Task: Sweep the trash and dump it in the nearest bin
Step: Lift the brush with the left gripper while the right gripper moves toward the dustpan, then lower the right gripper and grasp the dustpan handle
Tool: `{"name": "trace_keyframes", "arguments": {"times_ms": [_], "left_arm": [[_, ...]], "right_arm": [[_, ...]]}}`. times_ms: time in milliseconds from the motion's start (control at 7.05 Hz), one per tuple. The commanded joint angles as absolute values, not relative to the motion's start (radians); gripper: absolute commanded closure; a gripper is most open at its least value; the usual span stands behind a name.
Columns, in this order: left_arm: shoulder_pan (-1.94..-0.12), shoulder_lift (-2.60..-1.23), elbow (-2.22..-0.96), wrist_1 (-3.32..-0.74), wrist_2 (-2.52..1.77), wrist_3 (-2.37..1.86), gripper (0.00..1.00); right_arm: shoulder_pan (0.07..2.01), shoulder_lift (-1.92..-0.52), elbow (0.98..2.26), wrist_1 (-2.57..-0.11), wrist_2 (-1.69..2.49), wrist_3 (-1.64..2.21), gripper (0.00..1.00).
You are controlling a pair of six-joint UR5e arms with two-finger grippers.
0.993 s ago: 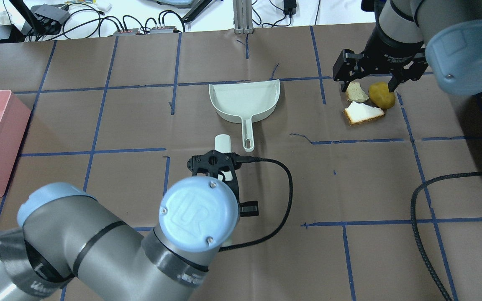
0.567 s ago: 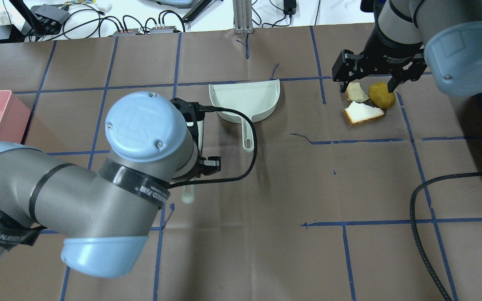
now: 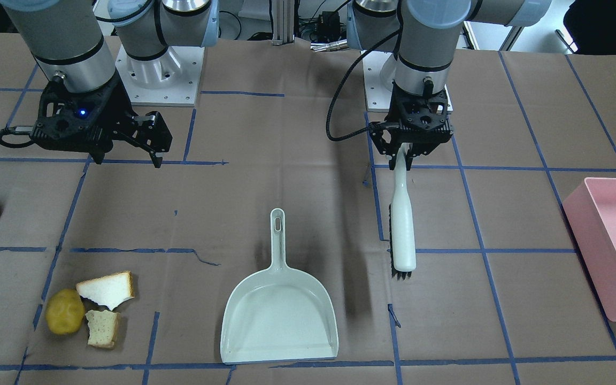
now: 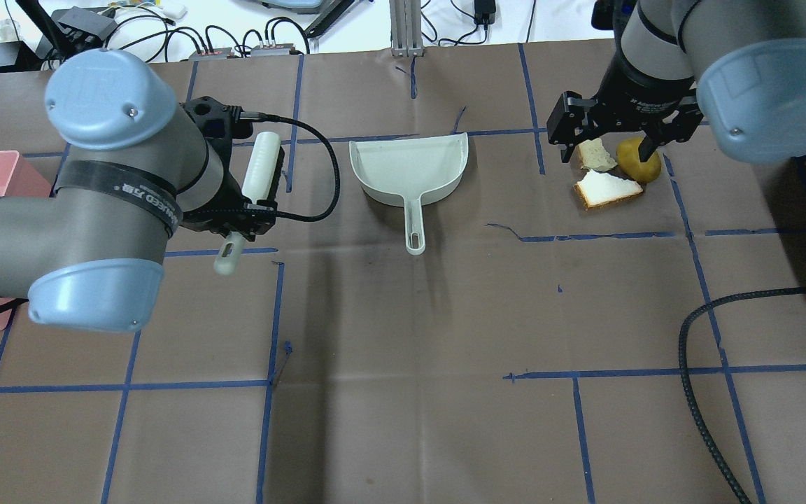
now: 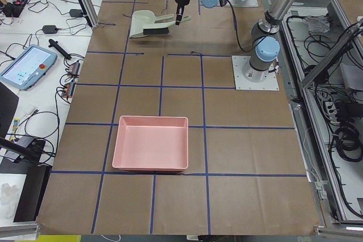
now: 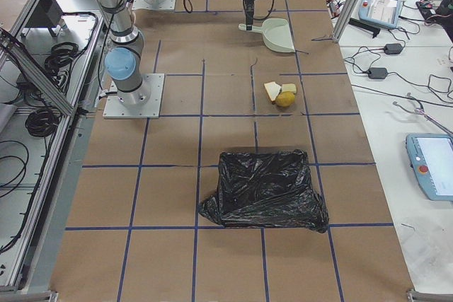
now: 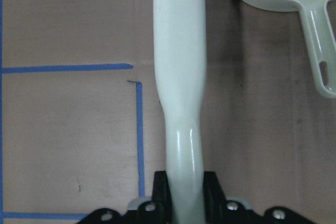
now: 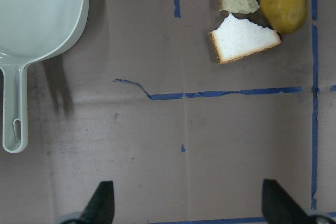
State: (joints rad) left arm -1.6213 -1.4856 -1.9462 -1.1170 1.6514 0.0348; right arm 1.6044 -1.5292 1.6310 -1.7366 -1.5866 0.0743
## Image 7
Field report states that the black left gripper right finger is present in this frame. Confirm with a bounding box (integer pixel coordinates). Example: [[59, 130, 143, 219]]
[[203, 172, 226, 223]]

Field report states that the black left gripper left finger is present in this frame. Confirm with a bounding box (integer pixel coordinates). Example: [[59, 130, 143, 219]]
[[152, 171, 171, 223]]

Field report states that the pale green hand brush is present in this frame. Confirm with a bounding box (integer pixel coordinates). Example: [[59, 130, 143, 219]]
[[153, 0, 206, 223]]

